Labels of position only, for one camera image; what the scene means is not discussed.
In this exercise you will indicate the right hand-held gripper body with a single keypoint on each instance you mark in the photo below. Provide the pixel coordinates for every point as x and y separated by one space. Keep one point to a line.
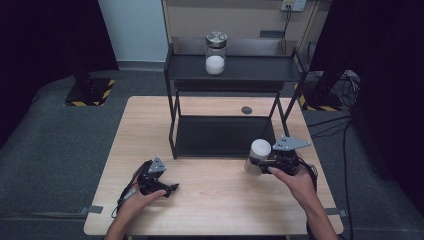
286 161

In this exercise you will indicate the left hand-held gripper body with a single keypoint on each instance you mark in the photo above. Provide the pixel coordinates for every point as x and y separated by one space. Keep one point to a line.
150 181

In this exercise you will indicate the white cylindrical canister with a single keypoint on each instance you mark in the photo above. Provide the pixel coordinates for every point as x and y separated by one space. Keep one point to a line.
260 149

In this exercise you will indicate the black metal two-tier shelf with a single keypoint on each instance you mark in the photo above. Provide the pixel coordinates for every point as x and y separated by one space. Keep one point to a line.
253 68

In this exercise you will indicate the glass jar with metal lid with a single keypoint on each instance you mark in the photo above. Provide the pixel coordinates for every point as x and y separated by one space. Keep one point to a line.
216 56

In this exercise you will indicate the person's left hand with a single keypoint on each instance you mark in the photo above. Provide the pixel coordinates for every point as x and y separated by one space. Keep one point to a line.
135 206

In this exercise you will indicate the person's right hand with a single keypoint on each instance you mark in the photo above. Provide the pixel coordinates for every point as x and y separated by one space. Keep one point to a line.
301 186

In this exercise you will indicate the black round table grommet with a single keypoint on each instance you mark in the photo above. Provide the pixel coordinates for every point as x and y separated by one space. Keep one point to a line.
246 110

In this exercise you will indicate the grey tape strip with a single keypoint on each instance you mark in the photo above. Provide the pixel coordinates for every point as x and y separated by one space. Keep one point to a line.
335 212
91 209

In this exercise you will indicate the black stand with striped base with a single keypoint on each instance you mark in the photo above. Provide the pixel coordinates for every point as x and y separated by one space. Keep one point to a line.
321 100
88 93

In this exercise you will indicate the black curtain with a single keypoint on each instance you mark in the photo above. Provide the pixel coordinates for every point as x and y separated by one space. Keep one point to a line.
40 50
386 83

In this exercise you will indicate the beige wooden panel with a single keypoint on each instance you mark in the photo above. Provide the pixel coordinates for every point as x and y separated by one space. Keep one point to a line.
186 20

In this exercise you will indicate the small grey wall plate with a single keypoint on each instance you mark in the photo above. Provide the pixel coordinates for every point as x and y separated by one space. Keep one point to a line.
271 34

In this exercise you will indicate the white wall socket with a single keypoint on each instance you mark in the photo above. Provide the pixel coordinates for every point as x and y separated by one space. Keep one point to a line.
293 4

